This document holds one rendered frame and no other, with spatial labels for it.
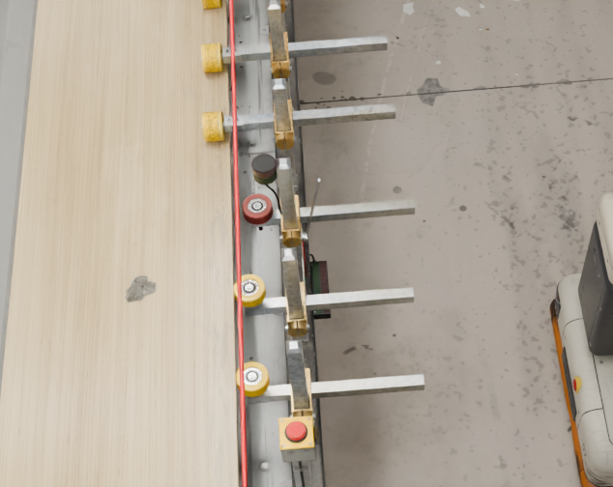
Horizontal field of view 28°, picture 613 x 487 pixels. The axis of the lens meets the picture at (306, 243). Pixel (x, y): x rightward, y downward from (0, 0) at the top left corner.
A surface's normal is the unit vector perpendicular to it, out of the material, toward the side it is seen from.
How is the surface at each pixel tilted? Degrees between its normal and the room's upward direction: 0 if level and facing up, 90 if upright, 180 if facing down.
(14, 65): 61
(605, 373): 0
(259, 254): 0
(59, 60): 0
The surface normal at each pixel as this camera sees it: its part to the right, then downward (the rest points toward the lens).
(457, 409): -0.06, -0.55
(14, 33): 0.84, -0.33
